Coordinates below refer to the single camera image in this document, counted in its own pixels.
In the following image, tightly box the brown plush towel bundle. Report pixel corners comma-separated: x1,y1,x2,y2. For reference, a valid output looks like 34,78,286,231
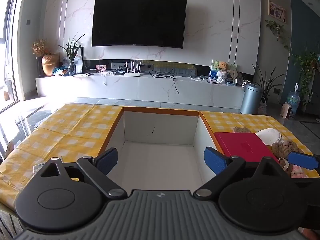
271,140,303,177

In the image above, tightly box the brown red sponge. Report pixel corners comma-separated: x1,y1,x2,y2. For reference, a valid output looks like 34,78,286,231
233,127,251,133

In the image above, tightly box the white round cloth pad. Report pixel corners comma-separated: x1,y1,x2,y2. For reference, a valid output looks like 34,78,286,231
255,128,282,146

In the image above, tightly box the red flat box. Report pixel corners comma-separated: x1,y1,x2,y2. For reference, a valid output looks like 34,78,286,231
214,132,279,163

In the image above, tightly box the yellow checkered tablecloth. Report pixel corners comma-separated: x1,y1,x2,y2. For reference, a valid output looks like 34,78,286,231
1,103,311,209

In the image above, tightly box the pink small stool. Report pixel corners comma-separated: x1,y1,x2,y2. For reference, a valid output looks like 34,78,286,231
280,102,292,119

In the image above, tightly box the orange white storage box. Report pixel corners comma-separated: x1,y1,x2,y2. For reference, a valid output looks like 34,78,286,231
107,107,217,193

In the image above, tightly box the blue water bottle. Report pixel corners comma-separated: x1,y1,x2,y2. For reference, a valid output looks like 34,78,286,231
286,83,300,116

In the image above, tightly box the grey metal trash can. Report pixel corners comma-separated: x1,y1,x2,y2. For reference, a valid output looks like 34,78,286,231
240,83,263,114

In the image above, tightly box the white tv console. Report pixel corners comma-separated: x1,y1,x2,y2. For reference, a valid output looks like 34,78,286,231
36,74,244,109

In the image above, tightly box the floor plant by trash can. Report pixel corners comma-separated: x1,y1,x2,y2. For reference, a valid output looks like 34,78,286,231
252,64,286,115

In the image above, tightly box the teddy bear figure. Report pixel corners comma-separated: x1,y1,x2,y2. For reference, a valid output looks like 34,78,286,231
217,61,229,84

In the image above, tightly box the hanging green vine plant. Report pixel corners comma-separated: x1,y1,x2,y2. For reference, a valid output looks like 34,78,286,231
265,20,319,105

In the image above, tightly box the white wifi router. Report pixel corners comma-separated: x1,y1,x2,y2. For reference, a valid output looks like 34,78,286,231
124,61,141,77

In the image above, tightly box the acorn shaped jar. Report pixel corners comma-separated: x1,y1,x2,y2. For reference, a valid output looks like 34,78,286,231
41,53,59,76

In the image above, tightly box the green plant in vase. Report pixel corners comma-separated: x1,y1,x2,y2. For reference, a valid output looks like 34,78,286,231
59,34,85,76

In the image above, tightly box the dried flower bouquet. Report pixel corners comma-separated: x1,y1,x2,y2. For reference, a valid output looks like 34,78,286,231
31,39,49,57

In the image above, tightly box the framed wall picture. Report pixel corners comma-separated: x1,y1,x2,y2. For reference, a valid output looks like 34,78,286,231
268,0,286,23

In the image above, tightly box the black wall television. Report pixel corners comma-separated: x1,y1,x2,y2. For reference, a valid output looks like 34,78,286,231
92,0,187,49

